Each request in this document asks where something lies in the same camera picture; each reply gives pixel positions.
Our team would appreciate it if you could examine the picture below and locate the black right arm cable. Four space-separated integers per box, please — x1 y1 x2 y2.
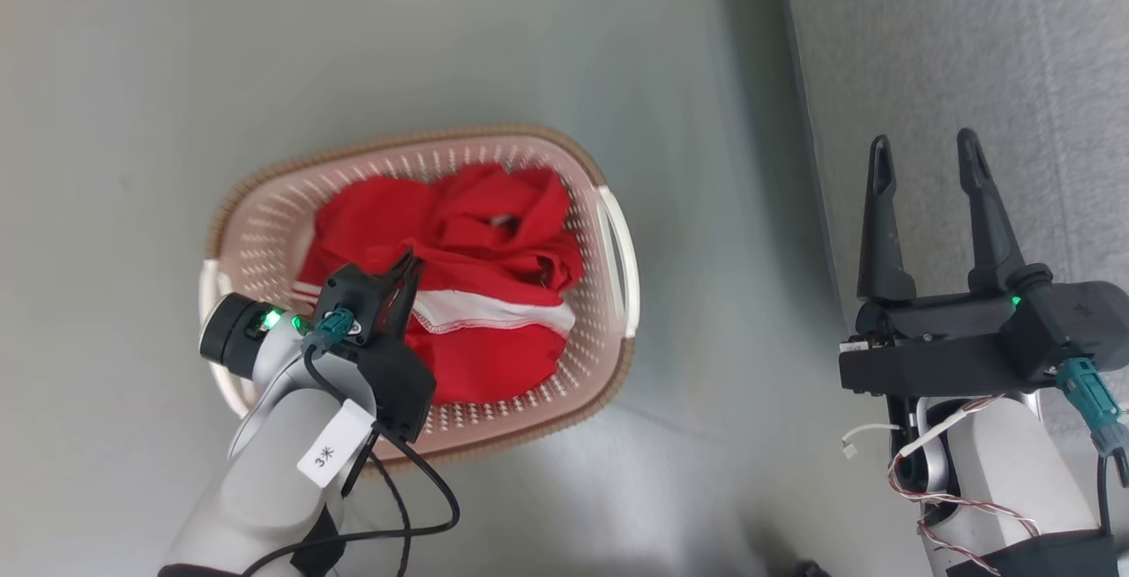
1096 453 1114 536

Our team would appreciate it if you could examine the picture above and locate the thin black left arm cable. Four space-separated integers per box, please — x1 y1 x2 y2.
340 431 414 577

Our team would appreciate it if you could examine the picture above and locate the teal cable connector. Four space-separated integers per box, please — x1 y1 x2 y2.
1056 356 1129 483
302 310 356 354

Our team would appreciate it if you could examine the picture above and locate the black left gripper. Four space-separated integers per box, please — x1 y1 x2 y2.
356 249 438 444

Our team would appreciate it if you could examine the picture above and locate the beige perforated plastic laundry basket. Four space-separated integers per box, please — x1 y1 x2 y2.
198 124 640 476

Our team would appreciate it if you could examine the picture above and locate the white paper cable label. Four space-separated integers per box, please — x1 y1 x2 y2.
296 399 378 490

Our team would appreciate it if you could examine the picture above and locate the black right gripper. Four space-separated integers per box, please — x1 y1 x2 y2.
838 127 1059 399

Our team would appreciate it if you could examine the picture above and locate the red white twisted wire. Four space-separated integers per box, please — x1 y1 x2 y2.
886 396 1042 573

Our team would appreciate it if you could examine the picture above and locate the teal right cable connector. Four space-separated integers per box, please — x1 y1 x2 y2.
1056 356 1129 483

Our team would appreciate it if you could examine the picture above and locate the teal left cable connector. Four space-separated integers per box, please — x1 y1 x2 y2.
302 310 356 354

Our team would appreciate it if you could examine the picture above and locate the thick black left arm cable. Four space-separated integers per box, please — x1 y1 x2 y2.
238 346 461 577

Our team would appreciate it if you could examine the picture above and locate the white wire with plug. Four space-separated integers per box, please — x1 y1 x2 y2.
841 423 902 461

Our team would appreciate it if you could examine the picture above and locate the red garment with white trim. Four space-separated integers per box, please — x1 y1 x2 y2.
295 162 587 407

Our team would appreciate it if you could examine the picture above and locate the grey fabric sofa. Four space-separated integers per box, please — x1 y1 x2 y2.
776 0 1129 472

